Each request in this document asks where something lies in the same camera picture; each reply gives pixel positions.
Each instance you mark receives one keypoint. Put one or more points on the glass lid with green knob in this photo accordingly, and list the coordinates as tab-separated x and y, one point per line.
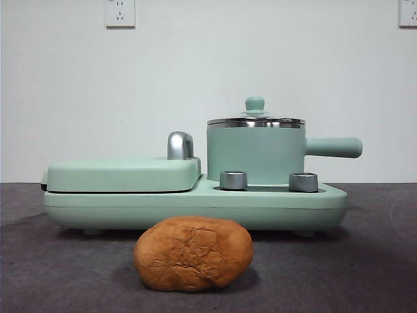
255	104

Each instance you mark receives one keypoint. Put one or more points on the brown potato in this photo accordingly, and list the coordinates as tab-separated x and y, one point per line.
192	254

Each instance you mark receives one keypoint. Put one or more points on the silver control knob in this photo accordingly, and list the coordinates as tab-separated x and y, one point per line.
303	182
233	180

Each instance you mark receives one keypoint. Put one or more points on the mint green breakfast machine base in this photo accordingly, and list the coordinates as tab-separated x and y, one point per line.
195	208

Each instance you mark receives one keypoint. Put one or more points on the mint green griddle cover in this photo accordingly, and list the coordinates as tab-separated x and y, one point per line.
114	176

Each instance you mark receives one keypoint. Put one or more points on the white wall socket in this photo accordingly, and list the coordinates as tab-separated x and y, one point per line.
120	14
408	13

